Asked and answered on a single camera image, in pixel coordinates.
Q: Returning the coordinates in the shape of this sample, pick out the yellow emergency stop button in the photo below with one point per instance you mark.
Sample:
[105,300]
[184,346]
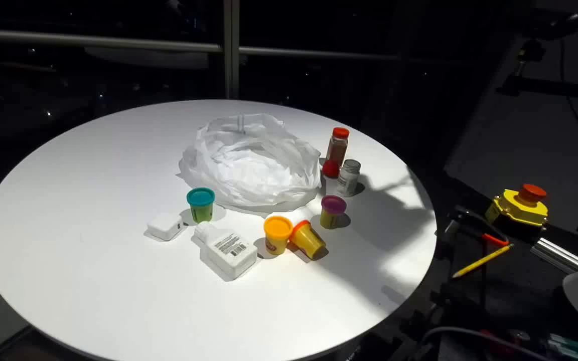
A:
[522,205]

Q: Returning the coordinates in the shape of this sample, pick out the small grey-capped white bottle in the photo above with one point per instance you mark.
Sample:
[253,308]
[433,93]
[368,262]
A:
[349,175]

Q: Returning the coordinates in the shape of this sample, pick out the large white plastic bottle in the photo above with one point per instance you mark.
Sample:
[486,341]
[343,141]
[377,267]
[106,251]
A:
[223,251]

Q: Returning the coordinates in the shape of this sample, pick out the teal-lid play-dough tub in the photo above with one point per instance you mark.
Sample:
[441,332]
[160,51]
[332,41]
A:
[200,202]

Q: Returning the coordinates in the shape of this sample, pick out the metal window rail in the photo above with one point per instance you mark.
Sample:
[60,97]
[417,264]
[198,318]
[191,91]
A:
[58,39]

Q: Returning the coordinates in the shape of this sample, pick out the red-capped spice bottle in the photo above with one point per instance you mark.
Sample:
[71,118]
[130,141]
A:
[337,144]

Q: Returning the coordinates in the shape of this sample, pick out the small white square box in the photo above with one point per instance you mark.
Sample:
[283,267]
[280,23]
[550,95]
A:
[165,226]

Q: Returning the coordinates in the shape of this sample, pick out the vertical window post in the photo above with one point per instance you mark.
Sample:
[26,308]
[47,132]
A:
[231,15]

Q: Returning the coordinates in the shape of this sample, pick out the clear crumpled plastic bag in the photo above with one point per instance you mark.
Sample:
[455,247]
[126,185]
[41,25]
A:
[251,163]

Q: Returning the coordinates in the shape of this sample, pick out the camera on stand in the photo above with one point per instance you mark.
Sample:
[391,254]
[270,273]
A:
[541,26]

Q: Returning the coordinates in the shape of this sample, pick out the yellow-lid play-dough tub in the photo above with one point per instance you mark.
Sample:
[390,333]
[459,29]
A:
[277,231]

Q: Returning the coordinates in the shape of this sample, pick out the small red cap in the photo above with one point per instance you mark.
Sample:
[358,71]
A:
[330,169]

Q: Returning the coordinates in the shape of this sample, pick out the yellow pencil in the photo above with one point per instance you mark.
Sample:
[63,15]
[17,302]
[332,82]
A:
[482,262]

